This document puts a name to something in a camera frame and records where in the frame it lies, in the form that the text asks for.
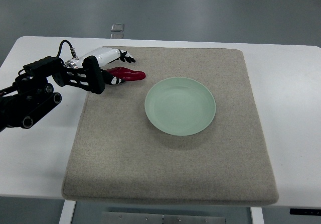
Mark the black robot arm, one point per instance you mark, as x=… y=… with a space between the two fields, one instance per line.
x=31 y=96

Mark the metal table frame plate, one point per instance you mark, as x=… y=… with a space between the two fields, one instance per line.
x=124 y=217

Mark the clear floor socket cover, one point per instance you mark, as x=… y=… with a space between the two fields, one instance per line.
x=117 y=27

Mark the black table control panel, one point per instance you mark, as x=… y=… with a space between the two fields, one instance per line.
x=304 y=211

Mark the red chili pepper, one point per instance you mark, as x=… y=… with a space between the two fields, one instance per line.
x=127 y=74

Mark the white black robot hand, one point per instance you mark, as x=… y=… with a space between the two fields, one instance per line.
x=106 y=55

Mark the light green plate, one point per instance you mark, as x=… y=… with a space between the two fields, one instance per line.
x=180 y=106

